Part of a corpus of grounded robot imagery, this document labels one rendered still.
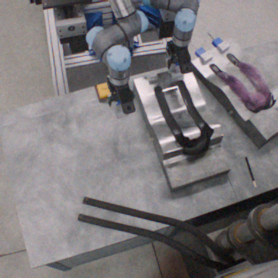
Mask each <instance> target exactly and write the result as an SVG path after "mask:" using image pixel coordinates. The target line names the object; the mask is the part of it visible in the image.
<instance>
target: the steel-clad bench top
mask: <svg viewBox="0 0 278 278"><path fill-rule="evenodd" d="M243 50H244V51H245V52H246V53H247V54H248V55H250V56H252V57H253V58H256V59H258V60H259V61H260V62H262V63H263V64H264V65H265V66H266V67H267V68H268V70H269V71H270V73H271V74H272V76H273V77H274V79H275V80H276V82H277V83H278V41H274V42H272V41H271V42H268V43H265V44H263V43H262V44H259V45H257V46H251V47H247V48H246V49H243ZM167 70H168V69H167V67H165V68H163V69H155V70H153V71H150V72H145V73H142V74H140V75H135V76H130V81H129V83H128V84H129V86H130V89H131V90H132V91H133V80H134V79H137V78H140V77H144V76H147V77H150V76H156V75H157V73H160V72H164V71H167ZM193 74H194V73H193ZM194 78H195V80H196V83H197V85H198V88H199V89H200V91H201V94H202V96H203V99H204V101H205V104H206V105H207V107H208V109H209V110H210V111H211V113H212V114H213V115H214V117H215V118H216V120H217V121H218V123H219V124H220V125H221V129H222V132H223V134H224V136H223V138H222V141H221V145H222V149H223V150H224V153H225V155H226V157H227V160H228V162H229V165H230V166H231V170H230V171H229V173H228V174H223V175H220V176H218V177H215V178H212V179H210V180H206V181H204V182H200V183H198V184H195V185H191V186H189V187H187V188H180V189H179V190H175V191H172V192H171V190H170V189H169V186H168V183H167V180H166V178H165V176H164V173H163V169H162V166H161V163H160V161H159V158H158V156H157V153H156V151H155V148H154V146H153V142H152V141H151V142H149V141H148V139H150V138H151V136H150V133H149V131H148V128H147V126H146V123H145V121H144V118H143V113H142V111H141V110H140V106H139V104H138V101H137V99H136V97H134V99H133V103H134V105H135V112H133V113H131V114H129V116H128V117H124V118H121V119H117V117H116V114H115V112H114V111H113V110H112V109H111V108H110V106H109V103H108V101H104V102H102V103H99V101H98V97H97V95H96V89H95V86H93V87H89V88H85V89H82V90H78V91H75V92H71V93H67V94H64V95H62V96H57V97H55V98H50V99H47V100H45V101H40V102H38V103H33V104H28V105H25V106H21V107H19V108H16V109H12V110H9V111H5V112H2V113H0V132H1V141H2V144H3V148H4V153H5V159H6V163H7V169H8V172H9V178H10V181H11V184H12V191H13V196H14V202H15V206H16V209H17V214H18V218H19V221H20V226H21V230H22V235H23V239H24V242H25V247H26V251H27V254H28V259H29V263H30V268H31V269H32V268H35V267H37V266H42V265H44V264H49V263H51V262H53V261H58V260H61V259H65V258H68V257H70V256H76V255H78V254H81V253H86V252H88V251H91V250H96V249H98V248H102V247H106V246H108V245H111V244H114V243H119V242H122V241H124V240H127V239H130V238H134V237H137V236H140V235H134V234H132V233H129V232H120V231H117V230H114V229H109V228H106V227H101V226H98V225H94V224H90V223H86V222H79V221H76V220H75V217H76V214H83V215H86V216H92V217H97V218H100V219H106V220H109V221H113V222H117V223H121V224H126V225H129V226H133V227H141V228H143V229H149V230H150V231H156V230H158V229H161V228H164V227H167V226H169V225H166V224H161V223H158V222H153V221H151V220H145V219H140V218H137V217H134V216H129V215H126V214H121V213H115V212H113V211H108V210H106V209H102V208H98V207H95V206H90V205H87V204H84V203H81V197H82V196H85V197H89V198H93V199H96V200H99V201H104V202H107V203H112V204H115V205H118V206H126V207H129V208H132V209H137V210H140V211H144V212H148V213H151V214H159V215H162V216H167V217H169V218H173V219H174V218H175V219H179V220H181V221H185V220H188V219H191V218H193V217H196V216H199V215H201V214H207V213H209V212H212V211H215V210H217V209H220V208H223V207H225V206H229V205H232V204H233V203H237V202H239V201H243V200H245V199H247V198H252V197H254V196H257V195H260V194H262V193H265V192H268V191H270V190H273V189H275V188H278V135H276V137H274V138H272V139H271V140H270V141H269V142H267V143H266V144H265V145H264V146H263V147H261V148H257V147H256V146H255V145H254V142H253V141H251V140H250V138H249V137H248V136H247V135H246V134H245V133H244V131H243V130H242V128H241V127H240V126H239V125H238V124H237V123H236V121H235V120H234V119H233V118H232V117H231V116H230V115H229V114H228V112H227V111H226V109H225V108H224V107H223V106H222V105H221V104H220V103H219V101H218V100H217V99H216V98H215V97H214V96H213V95H212V94H211V91H210V90H208V89H207V87H206V86H205V85H204V84H203V83H202V81H200V80H199V79H198V77H197V76H196V75H195V74H194ZM133 93H134V91H133ZM134 96H135V93H134ZM246 156H247V157H248V163H249V164H250V168H251V171H252V174H253V177H254V180H255V182H256V188H255V187H254V184H253V181H252V177H251V175H250V172H249V170H248V164H247V162H246V160H245V157H246Z"/></svg>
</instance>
